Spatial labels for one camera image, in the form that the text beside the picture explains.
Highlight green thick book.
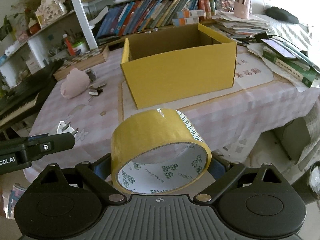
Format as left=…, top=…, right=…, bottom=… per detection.
left=263, top=50, right=319, bottom=88

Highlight white bookshelf frame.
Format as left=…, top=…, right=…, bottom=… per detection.
left=0, top=0, right=251, bottom=91

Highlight row of leaning books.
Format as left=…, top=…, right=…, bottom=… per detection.
left=95, top=0, right=234, bottom=39

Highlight orange glue bottle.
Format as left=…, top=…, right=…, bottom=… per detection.
left=62, top=34, right=75, bottom=56

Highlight wooden chessboard box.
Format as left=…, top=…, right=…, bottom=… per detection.
left=54, top=46, right=110, bottom=81

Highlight white green lidded jar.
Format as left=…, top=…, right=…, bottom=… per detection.
left=72, top=39, right=89, bottom=56

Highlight stack of papers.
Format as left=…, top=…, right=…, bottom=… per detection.
left=212, top=11, right=270, bottom=37

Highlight pink plush toy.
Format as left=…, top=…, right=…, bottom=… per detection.
left=60, top=68, right=90, bottom=99

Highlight yellow packing tape roll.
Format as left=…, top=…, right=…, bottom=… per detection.
left=111, top=108, right=212, bottom=194

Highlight white power plug adapter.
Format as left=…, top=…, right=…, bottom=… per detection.
left=48, top=121, right=79, bottom=136

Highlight pink checkered tablecloth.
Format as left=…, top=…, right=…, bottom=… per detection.
left=22, top=44, right=320, bottom=181

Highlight black piano keyboard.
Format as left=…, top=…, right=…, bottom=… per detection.
left=1, top=60, right=63, bottom=131

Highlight cream placemat with border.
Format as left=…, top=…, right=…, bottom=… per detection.
left=120, top=52, right=278, bottom=123

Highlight pink pen holder box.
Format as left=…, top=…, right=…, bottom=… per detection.
left=234, top=0, right=251, bottom=20

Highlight black pouch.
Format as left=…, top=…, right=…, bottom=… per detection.
left=265, top=7, right=299, bottom=24

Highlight yellow cardboard box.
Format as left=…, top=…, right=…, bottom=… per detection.
left=120, top=24, right=237, bottom=109

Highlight black binder clip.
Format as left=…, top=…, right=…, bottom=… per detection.
left=88, top=82, right=107, bottom=96

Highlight floral gift bag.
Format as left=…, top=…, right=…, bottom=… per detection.
left=35, top=0, right=68, bottom=28

